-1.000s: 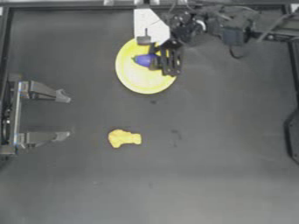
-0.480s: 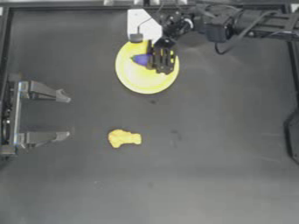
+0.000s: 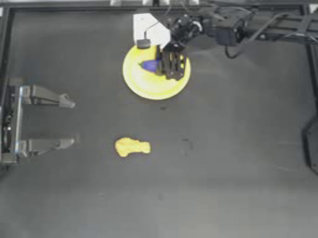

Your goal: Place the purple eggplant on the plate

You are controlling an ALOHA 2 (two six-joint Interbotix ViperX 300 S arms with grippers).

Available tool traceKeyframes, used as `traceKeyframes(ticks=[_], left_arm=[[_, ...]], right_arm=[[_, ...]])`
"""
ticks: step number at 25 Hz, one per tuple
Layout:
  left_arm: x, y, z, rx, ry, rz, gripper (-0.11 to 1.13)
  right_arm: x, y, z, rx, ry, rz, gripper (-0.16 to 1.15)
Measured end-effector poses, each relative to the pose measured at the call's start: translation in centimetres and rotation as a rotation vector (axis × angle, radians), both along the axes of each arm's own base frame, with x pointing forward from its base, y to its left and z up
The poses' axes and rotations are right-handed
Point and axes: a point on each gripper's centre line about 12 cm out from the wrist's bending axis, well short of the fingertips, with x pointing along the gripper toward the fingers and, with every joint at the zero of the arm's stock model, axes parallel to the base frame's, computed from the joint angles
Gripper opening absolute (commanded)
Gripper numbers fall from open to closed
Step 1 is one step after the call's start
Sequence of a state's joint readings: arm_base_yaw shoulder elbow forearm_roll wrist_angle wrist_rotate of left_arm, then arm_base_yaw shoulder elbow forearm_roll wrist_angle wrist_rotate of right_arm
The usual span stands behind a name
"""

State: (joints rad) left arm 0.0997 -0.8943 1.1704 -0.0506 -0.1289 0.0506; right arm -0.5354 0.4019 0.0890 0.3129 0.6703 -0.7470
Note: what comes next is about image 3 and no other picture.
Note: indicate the purple toy eggplant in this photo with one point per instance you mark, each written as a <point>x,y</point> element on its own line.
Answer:
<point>150,65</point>

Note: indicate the yellow plate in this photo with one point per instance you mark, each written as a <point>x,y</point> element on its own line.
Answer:
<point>149,86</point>

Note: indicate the yellow toy fried chicken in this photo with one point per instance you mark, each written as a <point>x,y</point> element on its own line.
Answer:
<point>132,147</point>

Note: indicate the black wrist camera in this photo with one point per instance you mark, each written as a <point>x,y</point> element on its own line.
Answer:
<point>144,43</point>

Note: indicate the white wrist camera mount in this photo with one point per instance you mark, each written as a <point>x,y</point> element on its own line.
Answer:
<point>144,24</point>

